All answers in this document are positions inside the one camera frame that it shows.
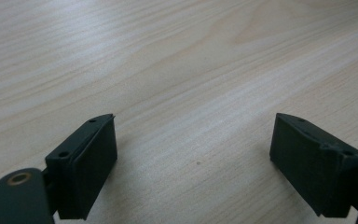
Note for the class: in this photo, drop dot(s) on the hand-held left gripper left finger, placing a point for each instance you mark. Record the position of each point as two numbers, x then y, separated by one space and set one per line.
84 168

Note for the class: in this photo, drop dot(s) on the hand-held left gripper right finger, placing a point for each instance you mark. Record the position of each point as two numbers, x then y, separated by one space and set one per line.
310 168

